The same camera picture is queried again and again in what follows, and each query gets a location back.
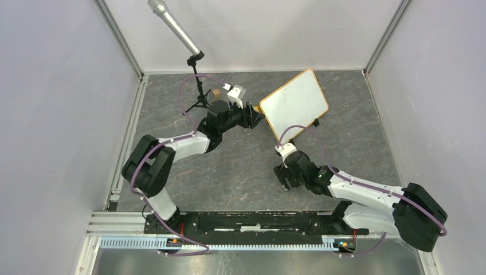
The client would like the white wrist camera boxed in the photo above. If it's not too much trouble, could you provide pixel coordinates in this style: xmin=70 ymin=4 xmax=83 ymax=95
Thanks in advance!
xmin=223 ymin=83 xmax=246 ymax=109
xmin=275 ymin=143 xmax=297 ymax=161

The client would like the aluminium slotted rail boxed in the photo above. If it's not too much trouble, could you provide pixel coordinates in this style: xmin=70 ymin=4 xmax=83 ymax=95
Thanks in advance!
xmin=87 ymin=211 xmax=432 ymax=252

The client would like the yellow framed whiteboard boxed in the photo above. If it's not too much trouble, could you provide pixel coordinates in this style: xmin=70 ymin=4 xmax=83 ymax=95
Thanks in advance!
xmin=259 ymin=69 xmax=329 ymax=144

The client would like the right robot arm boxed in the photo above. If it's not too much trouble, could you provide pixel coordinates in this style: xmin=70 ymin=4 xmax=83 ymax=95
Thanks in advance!
xmin=274 ymin=147 xmax=448 ymax=252

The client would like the black tripod mic stand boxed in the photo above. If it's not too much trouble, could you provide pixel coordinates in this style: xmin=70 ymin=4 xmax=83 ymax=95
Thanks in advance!
xmin=186 ymin=51 xmax=211 ymax=113

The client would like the silver microphone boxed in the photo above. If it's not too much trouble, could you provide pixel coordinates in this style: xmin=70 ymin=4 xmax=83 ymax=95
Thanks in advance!
xmin=147 ymin=0 xmax=204 ymax=60

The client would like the plain wooden cube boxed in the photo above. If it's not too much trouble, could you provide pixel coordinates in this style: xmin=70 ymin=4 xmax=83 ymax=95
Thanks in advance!
xmin=212 ymin=89 xmax=221 ymax=100

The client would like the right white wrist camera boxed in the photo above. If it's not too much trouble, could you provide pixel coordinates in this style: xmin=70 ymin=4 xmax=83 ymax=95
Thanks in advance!
xmin=275 ymin=143 xmax=297 ymax=161

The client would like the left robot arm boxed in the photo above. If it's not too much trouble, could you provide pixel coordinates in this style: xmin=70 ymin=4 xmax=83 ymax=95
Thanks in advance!
xmin=121 ymin=100 xmax=265 ymax=234

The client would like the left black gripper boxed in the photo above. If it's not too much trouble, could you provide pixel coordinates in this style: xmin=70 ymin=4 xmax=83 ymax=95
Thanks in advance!
xmin=219 ymin=99 xmax=265 ymax=134

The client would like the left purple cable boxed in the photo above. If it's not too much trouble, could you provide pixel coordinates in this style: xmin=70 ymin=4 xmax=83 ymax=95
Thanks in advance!
xmin=130 ymin=74 xmax=232 ymax=257

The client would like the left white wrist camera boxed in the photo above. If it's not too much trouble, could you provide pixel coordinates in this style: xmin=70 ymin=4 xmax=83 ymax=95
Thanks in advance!
xmin=223 ymin=83 xmax=246 ymax=109

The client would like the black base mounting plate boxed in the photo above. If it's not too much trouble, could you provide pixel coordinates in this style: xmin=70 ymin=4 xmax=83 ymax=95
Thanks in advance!
xmin=142 ymin=211 xmax=369 ymax=248

